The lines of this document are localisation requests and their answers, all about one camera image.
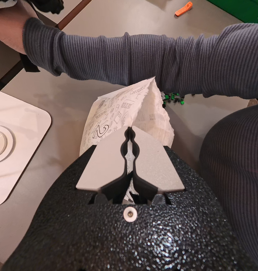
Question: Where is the green baseplate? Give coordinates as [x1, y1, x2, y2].
[206, 0, 258, 23]

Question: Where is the orange brick separator tool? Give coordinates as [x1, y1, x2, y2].
[175, 1, 193, 17]

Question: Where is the person's clothed body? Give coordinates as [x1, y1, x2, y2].
[199, 104, 258, 271]

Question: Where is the white booklet stand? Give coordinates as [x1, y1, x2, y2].
[0, 90, 52, 208]

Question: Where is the person's right forearm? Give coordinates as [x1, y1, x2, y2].
[0, 17, 258, 100]

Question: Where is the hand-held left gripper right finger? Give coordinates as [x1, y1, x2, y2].
[132, 127, 186, 205]

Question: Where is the pile of small toy bricks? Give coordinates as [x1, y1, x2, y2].
[160, 91, 196, 108]

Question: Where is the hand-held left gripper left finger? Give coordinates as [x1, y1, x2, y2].
[76, 127, 133, 202]

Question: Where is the white printed paper bag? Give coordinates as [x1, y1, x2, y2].
[79, 76, 175, 205]

